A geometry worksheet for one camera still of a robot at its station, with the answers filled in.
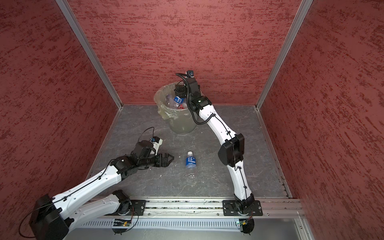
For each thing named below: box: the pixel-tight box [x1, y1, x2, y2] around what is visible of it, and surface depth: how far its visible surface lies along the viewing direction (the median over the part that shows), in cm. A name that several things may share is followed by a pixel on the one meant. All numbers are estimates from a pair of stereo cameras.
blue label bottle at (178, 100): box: [174, 96, 185, 107], surface depth 95 cm
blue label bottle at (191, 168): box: [185, 151, 197, 180], surface depth 87 cm
